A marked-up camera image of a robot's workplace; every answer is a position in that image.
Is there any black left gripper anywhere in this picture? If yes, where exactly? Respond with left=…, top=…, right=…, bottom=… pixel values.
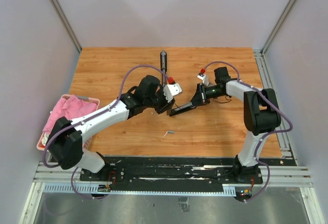
left=145, top=85, right=175, bottom=114

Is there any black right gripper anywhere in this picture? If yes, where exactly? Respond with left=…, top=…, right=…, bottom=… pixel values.
left=188, top=83, right=224, bottom=108

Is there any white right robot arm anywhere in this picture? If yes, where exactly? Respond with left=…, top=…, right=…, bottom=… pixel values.
left=191, top=67, right=281, bottom=183

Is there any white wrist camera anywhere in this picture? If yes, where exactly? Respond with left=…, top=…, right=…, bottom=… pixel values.
left=197, top=72, right=210, bottom=87
left=163, top=83, right=182, bottom=102

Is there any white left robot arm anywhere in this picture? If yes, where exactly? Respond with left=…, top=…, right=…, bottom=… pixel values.
left=46, top=75, right=182, bottom=181

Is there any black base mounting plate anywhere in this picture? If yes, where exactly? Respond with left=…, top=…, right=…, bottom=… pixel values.
left=79, top=156, right=263, bottom=193

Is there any black stapler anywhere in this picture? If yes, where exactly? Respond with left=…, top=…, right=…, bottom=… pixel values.
left=160, top=50, right=167, bottom=86
left=169, top=102, right=196, bottom=117

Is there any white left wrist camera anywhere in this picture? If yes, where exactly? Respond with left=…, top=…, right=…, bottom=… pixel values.
left=163, top=83, right=182, bottom=102

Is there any pink cloth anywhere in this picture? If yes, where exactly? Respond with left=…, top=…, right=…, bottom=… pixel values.
left=43, top=95, right=97, bottom=134

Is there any pink plastic basket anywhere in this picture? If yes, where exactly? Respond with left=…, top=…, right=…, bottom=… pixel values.
left=36, top=93, right=100, bottom=155

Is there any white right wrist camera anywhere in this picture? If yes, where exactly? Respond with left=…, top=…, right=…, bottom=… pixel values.
left=197, top=72, right=210, bottom=87

